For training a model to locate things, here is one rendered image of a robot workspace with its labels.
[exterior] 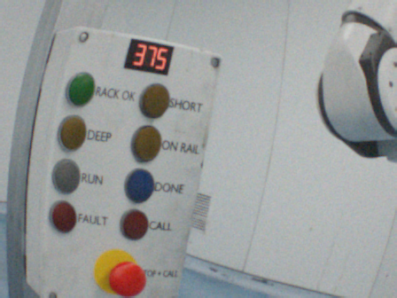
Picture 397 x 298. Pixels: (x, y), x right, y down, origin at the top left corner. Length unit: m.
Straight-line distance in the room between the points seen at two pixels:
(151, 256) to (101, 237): 0.06
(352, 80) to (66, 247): 0.29
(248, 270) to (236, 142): 0.91
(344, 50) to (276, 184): 3.45
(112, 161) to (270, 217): 3.42
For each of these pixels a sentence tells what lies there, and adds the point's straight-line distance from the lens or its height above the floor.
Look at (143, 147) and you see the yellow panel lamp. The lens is 0.50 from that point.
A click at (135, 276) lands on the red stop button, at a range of 0.50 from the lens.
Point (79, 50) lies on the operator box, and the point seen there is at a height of 1.13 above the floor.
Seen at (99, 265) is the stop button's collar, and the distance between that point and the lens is 0.51.
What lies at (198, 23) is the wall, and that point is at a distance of 4.53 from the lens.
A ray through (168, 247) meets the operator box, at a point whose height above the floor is 0.97.
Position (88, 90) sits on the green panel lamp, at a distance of 0.46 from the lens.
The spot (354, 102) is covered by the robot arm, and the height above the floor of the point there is 1.13.
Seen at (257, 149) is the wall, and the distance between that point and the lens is 4.00.
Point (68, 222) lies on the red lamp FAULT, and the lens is 0.47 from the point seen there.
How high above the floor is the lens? 1.09
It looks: 3 degrees down
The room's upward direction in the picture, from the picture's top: 10 degrees clockwise
